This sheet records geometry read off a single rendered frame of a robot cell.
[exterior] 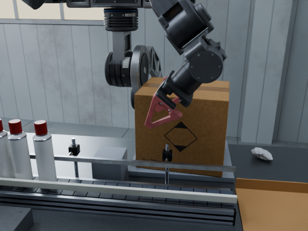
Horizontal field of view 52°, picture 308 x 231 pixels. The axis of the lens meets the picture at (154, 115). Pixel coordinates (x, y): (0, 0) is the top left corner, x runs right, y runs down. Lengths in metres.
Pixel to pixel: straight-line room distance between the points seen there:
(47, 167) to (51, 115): 2.99
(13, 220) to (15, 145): 0.21
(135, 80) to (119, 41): 0.16
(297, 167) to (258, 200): 0.29
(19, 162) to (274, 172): 0.85
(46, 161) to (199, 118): 0.48
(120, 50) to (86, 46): 2.27
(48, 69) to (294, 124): 2.71
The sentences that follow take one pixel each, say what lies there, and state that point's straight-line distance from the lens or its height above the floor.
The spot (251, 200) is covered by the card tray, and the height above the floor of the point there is 0.83.
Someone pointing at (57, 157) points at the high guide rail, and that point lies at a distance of 1.01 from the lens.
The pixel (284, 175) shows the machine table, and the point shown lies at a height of 0.83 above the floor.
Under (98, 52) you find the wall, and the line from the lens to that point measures 3.48.
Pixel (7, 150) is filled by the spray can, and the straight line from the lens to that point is 1.03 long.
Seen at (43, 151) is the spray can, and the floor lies 1.00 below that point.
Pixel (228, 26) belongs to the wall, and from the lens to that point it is 3.20.
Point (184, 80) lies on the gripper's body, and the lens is 0.63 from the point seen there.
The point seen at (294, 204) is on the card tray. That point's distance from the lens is 1.07.
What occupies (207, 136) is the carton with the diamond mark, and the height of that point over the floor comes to 1.00.
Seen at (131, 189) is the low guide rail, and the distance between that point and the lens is 0.90.
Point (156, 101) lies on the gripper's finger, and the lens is 0.60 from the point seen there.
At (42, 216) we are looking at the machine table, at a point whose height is 0.83.
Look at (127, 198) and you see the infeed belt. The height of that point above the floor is 0.88.
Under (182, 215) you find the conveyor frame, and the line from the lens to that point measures 0.92.
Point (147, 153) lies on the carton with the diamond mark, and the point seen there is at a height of 0.91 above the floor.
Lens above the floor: 1.42
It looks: 21 degrees down
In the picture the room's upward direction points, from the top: straight up
